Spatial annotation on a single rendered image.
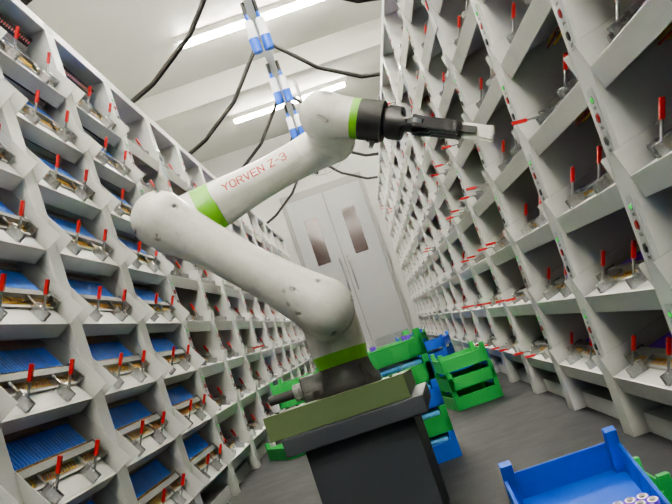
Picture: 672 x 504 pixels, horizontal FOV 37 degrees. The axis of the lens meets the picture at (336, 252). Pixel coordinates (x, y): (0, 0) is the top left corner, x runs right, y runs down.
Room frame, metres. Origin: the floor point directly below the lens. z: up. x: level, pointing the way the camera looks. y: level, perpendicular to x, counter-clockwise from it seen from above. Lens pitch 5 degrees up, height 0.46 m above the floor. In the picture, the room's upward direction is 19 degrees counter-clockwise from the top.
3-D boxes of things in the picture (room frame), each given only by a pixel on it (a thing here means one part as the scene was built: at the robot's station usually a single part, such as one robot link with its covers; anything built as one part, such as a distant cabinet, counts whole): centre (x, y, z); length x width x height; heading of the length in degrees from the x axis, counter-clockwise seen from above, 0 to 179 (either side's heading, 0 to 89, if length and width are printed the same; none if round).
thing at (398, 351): (3.05, 0.00, 0.36); 0.30 x 0.20 x 0.08; 98
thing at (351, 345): (2.28, 0.07, 0.48); 0.16 x 0.13 x 0.19; 1
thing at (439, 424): (3.05, 0.00, 0.12); 0.30 x 0.20 x 0.08; 98
